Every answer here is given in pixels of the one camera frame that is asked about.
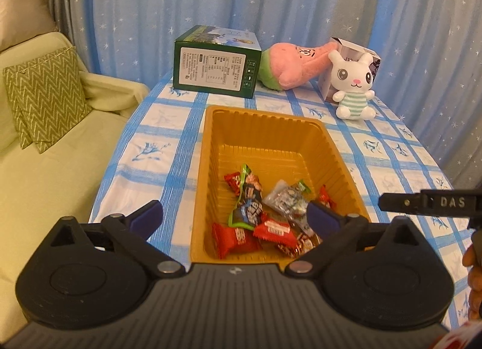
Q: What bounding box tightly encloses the green cardboard box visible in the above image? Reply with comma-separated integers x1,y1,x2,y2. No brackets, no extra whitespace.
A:
173,25,262,99

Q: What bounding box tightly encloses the orange red twist candy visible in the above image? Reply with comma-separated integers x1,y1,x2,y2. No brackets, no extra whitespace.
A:
319,185,337,209

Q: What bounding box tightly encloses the red patterned clothing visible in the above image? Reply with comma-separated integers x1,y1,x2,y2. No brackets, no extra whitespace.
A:
433,319,482,349

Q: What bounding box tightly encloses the pink plush toy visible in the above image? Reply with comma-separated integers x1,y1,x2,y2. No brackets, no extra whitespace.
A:
258,41,338,90

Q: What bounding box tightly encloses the white printed box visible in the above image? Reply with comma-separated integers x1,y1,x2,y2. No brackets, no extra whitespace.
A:
321,37,381,103

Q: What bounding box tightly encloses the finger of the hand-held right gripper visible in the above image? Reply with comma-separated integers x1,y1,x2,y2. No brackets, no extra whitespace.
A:
377,193,423,215

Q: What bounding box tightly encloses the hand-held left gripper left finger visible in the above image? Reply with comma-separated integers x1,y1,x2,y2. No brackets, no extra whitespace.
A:
38,200,186,279

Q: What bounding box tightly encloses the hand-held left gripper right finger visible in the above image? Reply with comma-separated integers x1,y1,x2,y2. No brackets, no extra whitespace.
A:
285,200,432,279

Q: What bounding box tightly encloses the person's right hand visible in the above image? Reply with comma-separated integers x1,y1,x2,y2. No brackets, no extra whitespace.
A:
462,247,482,320

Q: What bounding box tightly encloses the blue checked tablecloth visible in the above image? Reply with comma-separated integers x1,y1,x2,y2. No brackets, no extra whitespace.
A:
88,70,475,331

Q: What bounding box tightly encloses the dark red twist candy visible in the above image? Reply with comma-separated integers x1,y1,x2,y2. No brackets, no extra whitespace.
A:
279,234,321,257

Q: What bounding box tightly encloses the clear candy packet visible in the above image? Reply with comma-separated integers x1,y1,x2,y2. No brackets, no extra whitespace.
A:
262,180,311,218

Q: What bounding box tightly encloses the dark packet with green ends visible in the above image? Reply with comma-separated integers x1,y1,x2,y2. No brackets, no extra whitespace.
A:
228,164,266,231

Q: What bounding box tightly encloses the white rabbit plush toy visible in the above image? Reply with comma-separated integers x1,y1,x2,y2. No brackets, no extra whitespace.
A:
327,49,376,120

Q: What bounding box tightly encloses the orange plastic tray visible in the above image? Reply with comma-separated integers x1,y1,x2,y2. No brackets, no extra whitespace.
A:
189,105,371,265

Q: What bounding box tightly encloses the green zigzag cushion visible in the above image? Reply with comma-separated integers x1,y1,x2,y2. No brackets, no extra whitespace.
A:
13,108,35,150
4,48,93,154

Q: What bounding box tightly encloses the small red twist candy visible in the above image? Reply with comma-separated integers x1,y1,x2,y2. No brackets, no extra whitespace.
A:
225,172,243,195

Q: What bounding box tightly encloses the pale green sofa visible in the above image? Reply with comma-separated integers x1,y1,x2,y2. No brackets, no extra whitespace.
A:
0,31,151,319

